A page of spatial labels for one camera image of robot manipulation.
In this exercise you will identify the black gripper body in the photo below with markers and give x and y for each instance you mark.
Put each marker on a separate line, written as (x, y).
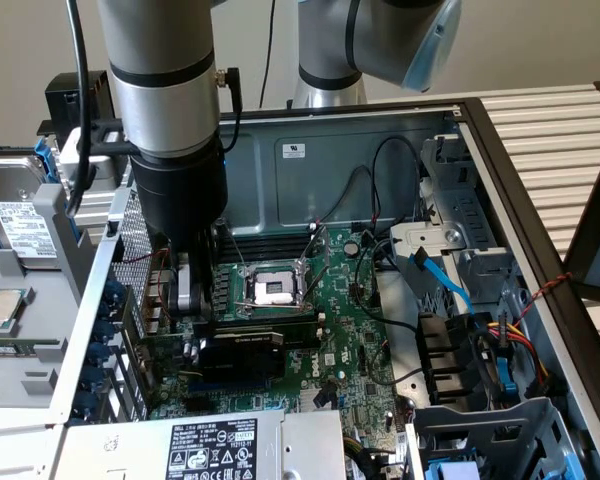
(180, 195)

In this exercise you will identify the black graphics card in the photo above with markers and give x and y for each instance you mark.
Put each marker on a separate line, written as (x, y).
(240, 357)

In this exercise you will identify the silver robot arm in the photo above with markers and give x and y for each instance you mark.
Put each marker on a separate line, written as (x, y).
(155, 50)

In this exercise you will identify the thin metal locking lever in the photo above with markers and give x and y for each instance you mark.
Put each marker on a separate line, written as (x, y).
(250, 303)
(238, 252)

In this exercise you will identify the blue card retention clip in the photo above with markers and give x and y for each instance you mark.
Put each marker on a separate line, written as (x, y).
(86, 401)
(114, 291)
(103, 331)
(98, 354)
(92, 377)

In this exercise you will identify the CPU socket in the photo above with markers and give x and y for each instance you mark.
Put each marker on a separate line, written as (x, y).
(272, 292)

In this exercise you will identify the black RAM slot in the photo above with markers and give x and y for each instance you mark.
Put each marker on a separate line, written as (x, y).
(270, 251)
(270, 257)
(270, 244)
(270, 238)

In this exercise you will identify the blue expansion slot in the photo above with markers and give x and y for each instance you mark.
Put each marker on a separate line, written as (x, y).
(230, 387)

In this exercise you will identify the RAM module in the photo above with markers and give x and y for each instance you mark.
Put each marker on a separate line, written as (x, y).
(290, 320)

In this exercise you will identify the short black expansion slot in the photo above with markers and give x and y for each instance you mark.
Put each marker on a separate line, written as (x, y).
(200, 405)

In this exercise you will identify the metal socket cover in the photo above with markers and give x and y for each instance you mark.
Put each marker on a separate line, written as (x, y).
(305, 264)

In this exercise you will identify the white case sticker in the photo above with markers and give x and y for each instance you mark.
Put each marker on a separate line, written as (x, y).
(294, 150)

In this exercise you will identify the blue hard disk caddy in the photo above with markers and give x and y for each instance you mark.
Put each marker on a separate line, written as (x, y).
(47, 160)

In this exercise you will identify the grey parts rack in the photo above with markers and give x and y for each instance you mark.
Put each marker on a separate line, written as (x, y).
(40, 310)

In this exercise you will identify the open grey PC case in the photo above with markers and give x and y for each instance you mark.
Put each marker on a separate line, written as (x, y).
(330, 190)

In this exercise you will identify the green motherboard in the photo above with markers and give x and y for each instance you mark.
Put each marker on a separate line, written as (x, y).
(340, 300)

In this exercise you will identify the black plastic box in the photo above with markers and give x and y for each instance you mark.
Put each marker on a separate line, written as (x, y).
(60, 100)

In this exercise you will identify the black power supply label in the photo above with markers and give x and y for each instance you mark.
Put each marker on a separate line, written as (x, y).
(212, 450)

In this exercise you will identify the coin battery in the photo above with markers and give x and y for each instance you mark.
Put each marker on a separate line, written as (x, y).
(350, 247)

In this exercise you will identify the silver power supply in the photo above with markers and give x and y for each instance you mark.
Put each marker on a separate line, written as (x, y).
(120, 445)

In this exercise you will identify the silver hard disk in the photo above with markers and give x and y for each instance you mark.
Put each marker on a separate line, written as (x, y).
(10, 180)

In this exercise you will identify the green RAM stick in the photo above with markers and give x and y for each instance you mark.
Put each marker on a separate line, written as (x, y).
(20, 345)

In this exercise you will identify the grey metal disk bay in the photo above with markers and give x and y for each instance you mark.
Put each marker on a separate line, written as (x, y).
(475, 210)

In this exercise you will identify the blue plastic piece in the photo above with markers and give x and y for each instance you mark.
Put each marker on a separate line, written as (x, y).
(447, 472)

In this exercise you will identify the blue-grey metal disk bay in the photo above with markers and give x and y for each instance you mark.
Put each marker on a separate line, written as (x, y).
(480, 430)

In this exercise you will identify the dark framed panel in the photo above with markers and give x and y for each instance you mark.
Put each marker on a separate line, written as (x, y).
(587, 240)

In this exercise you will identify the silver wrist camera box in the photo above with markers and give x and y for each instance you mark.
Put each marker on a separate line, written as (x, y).
(105, 167)

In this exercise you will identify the silver drive bracket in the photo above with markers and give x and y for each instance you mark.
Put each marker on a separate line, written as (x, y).
(430, 235)

